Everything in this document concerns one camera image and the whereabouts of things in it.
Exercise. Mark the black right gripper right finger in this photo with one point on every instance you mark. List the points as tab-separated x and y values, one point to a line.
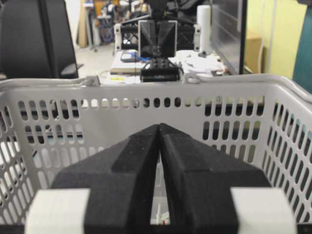
211	192

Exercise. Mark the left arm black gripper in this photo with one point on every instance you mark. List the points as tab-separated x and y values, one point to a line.
162	44

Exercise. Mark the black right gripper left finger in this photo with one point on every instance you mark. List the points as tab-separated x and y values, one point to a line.
110	192

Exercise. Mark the white chinese spoon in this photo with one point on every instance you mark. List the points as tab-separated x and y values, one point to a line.
160	214

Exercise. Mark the grey plastic shopping basket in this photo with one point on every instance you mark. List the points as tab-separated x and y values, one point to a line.
47	125

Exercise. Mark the white paper roll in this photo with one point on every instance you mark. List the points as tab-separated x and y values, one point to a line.
203	18

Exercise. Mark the black monitor screen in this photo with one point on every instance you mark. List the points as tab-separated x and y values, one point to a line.
228	35

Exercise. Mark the cardboard box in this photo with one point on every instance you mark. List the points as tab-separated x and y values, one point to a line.
253	51

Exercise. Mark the black office chair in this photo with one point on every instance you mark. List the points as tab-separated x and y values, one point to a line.
36	40

